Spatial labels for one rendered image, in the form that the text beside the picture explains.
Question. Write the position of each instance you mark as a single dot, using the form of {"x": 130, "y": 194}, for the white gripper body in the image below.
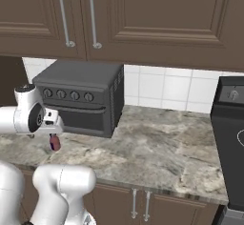
{"x": 55, "y": 127}

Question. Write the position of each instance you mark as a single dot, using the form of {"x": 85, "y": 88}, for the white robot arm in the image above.
{"x": 60, "y": 184}

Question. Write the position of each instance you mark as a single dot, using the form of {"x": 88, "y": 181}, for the dark red drink bottle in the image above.
{"x": 55, "y": 143}

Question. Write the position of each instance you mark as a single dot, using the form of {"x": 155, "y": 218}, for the toaster oven knob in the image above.
{"x": 47, "y": 92}
{"x": 89, "y": 97}
{"x": 75, "y": 95}
{"x": 61, "y": 94}

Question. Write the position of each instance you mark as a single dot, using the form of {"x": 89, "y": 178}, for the dark grey toaster oven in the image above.
{"x": 79, "y": 76}

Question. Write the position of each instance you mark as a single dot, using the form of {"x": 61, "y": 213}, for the brown base cupboard door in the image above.
{"x": 178, "y": 211}
{"x": 111, "y": 206}

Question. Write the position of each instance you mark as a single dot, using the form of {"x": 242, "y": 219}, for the black stove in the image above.
{"x": 230, "y": 146}

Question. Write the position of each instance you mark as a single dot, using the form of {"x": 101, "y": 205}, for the black stove knob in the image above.
{"x": 233, "y": 94}

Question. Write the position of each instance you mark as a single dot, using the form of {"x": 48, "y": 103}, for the narrow brown wall cupboard door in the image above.
{"x": 28, "y": 16}

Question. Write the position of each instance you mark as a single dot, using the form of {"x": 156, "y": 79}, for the wide brown wall cupboard door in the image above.
{"x": 171, "y": 19}

